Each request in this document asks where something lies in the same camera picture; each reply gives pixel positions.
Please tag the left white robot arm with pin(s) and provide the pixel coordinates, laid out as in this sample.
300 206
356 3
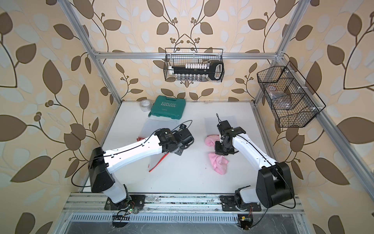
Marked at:
103 164

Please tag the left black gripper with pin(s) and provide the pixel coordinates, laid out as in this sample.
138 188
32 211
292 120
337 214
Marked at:
179 152

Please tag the stack of clear document bags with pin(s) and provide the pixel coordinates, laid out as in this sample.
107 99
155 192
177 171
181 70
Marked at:
152 125

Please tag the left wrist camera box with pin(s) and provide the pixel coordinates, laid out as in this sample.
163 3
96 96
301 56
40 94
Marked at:
183 130

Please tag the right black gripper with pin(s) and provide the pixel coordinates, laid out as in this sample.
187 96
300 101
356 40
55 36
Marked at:
218 150

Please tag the green plastic tool case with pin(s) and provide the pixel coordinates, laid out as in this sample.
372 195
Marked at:
168 107

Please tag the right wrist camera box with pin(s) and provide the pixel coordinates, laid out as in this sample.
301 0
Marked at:
223 126

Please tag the clear mesh document bag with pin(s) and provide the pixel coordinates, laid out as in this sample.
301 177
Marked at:
155 160

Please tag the black wire basket wall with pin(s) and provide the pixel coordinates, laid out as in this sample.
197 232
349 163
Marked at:
180 55
291 98

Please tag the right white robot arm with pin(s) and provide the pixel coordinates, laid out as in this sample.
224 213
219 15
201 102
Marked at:
274 183

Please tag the black white tool in basket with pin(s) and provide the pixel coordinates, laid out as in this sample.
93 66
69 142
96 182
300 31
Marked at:
210 71

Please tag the clear tape roll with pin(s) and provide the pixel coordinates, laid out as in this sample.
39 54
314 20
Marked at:
145 105

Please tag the pink wiping cloth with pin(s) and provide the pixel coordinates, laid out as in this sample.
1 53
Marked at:
218 163

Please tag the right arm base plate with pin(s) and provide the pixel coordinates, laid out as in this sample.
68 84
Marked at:
232 203

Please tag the black wire basket back wall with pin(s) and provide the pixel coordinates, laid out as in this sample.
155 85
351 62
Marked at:
180 55

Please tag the black wire basket right wall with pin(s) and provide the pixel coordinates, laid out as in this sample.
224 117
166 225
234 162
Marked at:
291 98

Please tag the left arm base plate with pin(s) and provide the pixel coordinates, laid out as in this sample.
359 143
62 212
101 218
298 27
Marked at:
132 202

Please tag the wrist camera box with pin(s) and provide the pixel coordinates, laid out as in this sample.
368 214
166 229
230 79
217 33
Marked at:
223 126
183 130

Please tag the aluminium front rail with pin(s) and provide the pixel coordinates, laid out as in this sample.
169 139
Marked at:
170 203

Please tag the plastic bag in right basket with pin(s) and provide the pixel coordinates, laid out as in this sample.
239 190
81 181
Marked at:
279 99

